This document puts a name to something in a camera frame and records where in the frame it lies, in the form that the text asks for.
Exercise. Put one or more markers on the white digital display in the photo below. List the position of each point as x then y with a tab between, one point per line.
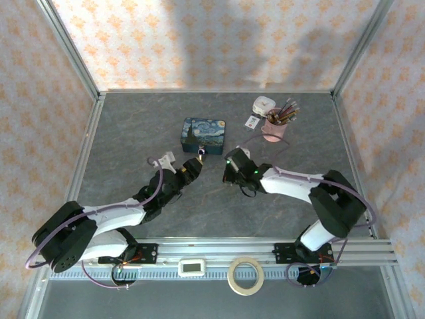
191	267

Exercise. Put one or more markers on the small white clock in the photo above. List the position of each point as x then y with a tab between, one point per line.
262	103

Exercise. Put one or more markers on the starry night tin box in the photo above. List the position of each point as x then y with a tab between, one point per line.
202	133

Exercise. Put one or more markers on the small silver padlock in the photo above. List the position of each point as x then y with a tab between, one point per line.
201	151

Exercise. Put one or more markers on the aluminium frame post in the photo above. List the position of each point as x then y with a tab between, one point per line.
69	53
362	46

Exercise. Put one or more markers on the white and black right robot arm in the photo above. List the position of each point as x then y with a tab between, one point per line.
285	186

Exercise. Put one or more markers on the beige tape roll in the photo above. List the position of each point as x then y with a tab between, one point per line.
232	266

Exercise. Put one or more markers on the coloured pencil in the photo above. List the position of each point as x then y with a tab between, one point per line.
293	111
287	105
290	108
293	115

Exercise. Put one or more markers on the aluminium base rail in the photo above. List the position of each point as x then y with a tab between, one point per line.
216	249

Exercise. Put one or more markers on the aluminium side rail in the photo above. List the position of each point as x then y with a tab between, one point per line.
83	166
352	159

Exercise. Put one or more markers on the pink cup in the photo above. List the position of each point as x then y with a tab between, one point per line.
274	131

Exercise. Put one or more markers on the small white card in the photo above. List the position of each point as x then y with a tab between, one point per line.
252	122

